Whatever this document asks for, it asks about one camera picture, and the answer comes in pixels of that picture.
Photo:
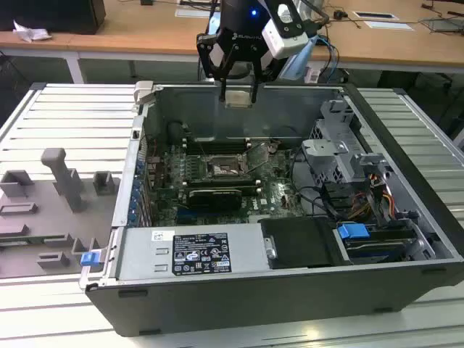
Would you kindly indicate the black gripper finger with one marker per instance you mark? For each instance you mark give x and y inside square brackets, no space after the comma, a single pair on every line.
[255,90]
[222,90]

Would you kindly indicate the silver CPU plate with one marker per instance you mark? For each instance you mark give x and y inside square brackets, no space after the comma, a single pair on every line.
[237,98]

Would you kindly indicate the black clip RAM slot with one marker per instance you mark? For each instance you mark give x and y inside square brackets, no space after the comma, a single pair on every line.
[217,149]
[192,178]
[217,143]
[192,185]

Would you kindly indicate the white clip RAM slot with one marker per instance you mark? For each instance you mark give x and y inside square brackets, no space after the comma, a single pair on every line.
[259,188]
[184,145]
[258,181]
[184,139]

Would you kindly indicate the CPU socket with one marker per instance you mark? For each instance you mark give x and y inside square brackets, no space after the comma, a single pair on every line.
[226,170]

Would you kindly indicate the pale blue teach pendant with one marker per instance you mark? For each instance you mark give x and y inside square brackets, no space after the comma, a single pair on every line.
[302,58]

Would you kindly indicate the grey plastic case latch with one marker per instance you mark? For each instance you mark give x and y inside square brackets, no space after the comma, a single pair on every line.
[145,92]

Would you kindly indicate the silver disk bay cage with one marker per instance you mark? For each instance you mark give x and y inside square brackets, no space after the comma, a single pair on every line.
[326,152]

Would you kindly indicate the wooden desk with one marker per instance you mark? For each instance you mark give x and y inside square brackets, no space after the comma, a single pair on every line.
[145,36]

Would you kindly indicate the small black adapter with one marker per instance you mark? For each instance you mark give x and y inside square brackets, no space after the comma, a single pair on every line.
[340,14]

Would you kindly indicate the green motherboard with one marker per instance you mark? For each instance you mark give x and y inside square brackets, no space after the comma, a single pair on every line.
[275,195]

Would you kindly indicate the black graphics card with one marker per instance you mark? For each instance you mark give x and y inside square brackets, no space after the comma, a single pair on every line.
[214,199]

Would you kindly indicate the blue card retention clip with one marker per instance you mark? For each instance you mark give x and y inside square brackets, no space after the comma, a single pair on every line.
[136,186]
[131,218]
[135,197]
[133,208]

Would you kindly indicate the white paper sheet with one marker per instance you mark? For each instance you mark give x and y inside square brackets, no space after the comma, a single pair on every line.
[389,25]

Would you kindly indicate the black plastic shroud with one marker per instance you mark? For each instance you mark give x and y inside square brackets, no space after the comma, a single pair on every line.
[297,243]

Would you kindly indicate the white barcode sticker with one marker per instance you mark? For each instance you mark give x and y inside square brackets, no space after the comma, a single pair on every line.
[157,236]

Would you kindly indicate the black rating label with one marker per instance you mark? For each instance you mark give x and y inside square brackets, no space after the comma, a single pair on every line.
[201,253]

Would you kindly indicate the hard disk in blue carrier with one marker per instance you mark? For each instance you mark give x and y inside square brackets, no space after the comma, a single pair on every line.
[351,231]

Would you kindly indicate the black box on desk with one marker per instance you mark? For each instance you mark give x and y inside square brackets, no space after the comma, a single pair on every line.
[54,14]

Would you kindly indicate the grey power supply box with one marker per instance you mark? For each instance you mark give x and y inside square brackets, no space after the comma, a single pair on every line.
[145,261]

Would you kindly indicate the crumpled white paper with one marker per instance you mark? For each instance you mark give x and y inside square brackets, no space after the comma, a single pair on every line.
[30,32]

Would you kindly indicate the dark grey PC case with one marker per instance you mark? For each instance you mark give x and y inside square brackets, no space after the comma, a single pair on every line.
[253,301]

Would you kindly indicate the blue case latch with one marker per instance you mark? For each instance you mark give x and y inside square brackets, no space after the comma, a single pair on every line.
[89,259]

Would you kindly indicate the grey parts rack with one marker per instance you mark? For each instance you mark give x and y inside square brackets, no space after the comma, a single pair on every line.
[43,217]

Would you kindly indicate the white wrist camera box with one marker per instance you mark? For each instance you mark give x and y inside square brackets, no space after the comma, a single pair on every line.
[275,40]

